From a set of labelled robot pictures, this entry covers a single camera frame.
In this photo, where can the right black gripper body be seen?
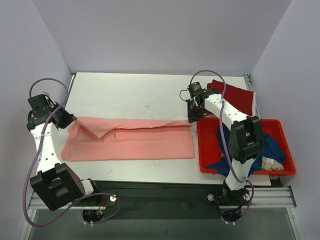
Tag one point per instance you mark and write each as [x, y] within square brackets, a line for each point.
[192, 115]

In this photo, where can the red plastic bin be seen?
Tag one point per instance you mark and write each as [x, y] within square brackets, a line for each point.
[208, 145]

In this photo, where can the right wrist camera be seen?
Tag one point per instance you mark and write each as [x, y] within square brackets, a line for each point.
[195, 89]

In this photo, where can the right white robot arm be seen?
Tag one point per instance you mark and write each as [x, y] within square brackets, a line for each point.
[241, 134]

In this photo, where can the folded dark red t shirt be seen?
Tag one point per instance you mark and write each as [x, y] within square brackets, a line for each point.
[241, 99]

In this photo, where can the pink t shirt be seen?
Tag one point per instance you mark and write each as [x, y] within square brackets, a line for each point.
[102, 139]

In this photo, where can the blue printed t shirt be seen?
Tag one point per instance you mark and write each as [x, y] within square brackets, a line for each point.
[271, 150]

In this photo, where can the aluminium frame rail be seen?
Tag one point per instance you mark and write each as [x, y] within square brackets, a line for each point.
[208, 195]

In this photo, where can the beige t shirt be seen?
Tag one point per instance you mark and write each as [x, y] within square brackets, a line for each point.
[269, 164]

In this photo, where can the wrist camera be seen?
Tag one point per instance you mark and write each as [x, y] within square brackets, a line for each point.
[195, 89]
[40, 102]

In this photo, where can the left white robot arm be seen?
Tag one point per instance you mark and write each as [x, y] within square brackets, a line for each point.
[55, 182]

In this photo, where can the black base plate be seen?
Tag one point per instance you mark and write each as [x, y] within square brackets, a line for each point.
[161, 211]

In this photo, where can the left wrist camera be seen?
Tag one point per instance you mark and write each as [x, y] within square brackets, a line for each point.
[40, 102]

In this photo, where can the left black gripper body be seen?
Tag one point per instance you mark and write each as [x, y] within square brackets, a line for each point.
[69, 119]

